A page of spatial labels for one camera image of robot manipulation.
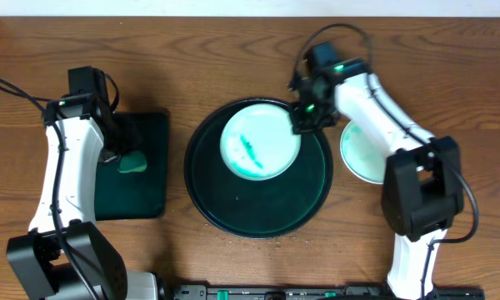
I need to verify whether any green sponge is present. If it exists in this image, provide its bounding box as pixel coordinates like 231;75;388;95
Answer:
117;150;148;173

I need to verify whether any light green back plate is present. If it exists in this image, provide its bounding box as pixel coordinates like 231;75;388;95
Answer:
219;103;302;181

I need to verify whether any light green plate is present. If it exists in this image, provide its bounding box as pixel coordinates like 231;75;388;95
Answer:
339;121;386;185
219;103;302;181

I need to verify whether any light green front plate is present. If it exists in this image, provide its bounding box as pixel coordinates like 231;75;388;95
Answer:
339;121;386;185

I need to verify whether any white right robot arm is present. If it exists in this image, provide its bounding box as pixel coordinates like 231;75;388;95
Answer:
289;58;464;299

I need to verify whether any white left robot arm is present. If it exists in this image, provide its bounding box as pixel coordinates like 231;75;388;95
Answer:
6;93;159;299

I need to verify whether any rectangular dark green tray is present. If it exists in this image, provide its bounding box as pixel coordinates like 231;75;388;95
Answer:
94;112;169;221

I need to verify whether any round dark green tray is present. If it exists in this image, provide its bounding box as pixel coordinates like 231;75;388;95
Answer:
184;97;333;239

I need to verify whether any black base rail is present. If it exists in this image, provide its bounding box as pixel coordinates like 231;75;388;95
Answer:
166;283;487;300

